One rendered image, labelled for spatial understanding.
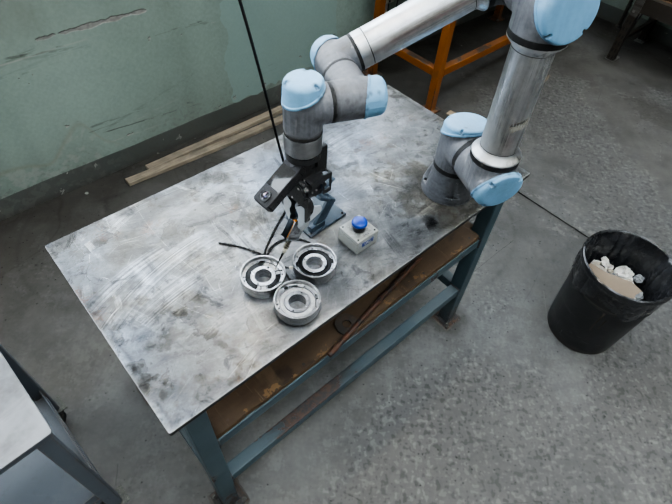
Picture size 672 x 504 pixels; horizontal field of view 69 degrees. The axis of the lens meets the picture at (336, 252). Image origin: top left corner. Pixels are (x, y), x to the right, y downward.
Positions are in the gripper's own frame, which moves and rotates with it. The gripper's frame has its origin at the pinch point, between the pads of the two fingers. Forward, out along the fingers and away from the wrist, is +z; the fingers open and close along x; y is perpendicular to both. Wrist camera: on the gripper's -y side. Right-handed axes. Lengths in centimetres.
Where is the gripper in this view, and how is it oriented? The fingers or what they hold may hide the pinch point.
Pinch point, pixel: (295, 224)
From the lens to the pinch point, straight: 110.7
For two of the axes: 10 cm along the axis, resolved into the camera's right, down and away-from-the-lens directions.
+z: -0.5, 6.4, 7.7
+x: -7.0, -5.7, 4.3
